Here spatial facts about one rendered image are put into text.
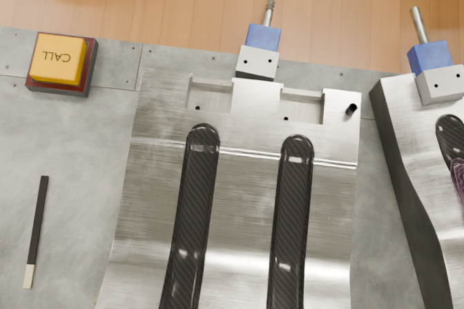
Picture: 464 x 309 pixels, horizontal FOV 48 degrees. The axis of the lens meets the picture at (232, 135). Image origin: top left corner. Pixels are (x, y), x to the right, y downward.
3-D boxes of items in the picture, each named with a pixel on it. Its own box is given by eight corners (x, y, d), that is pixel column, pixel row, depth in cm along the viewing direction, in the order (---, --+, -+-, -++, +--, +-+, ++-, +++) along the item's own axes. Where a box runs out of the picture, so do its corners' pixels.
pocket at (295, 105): (277, 93, 64) (281, 82, 61) (320, 98, 64) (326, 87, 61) (274, 127, 63) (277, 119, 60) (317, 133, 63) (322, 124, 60)
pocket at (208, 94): (192, 83, 65) (190, 72, 61) (234, 87, 65) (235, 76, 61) (186, 117, 63) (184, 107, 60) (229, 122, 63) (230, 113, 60)
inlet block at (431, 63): (389, 21, 70) (402, 1, 65) (424, 15, 70) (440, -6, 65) (415, 111, 67) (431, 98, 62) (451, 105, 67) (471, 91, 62)
